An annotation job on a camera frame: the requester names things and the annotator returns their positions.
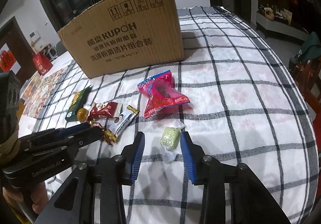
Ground red fu door poster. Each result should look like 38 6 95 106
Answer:
0 44 21 74

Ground green cloth on chair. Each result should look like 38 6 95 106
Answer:
295 32 321 64

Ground red candy wrapper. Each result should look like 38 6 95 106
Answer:
87 102 122 121

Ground clear bowl of food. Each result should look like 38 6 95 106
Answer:
20 72 42 101

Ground white low tv cabinet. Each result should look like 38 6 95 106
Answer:
256 12 309 41

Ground red gift bag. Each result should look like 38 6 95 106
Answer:
33 52 53 76

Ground pale green candy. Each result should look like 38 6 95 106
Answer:
160 120 185 164

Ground round golden jelly cup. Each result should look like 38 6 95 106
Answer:
77 108 89 123

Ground red wooden chair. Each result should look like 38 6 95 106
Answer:
288 57 320 126

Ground pink hawthorn snack packet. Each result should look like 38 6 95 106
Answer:
138 70 190 119

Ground white gold small candy bar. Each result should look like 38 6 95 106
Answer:
107 105 139 142

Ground brown cardboard box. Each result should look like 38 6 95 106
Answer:
58 0 184 78

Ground person's left hand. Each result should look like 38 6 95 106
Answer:
2 182 48 214

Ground black white plaid tablecloth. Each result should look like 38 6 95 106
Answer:
34 7 319 223

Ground grey dining chair left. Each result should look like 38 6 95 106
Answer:
56 41 67 57

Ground patterned floral table mat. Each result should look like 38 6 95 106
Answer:
23 67 67 118

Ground green snack packet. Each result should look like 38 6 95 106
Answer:
65 85 92 123

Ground colourful foil candies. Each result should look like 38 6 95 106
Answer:
88 121 118 145

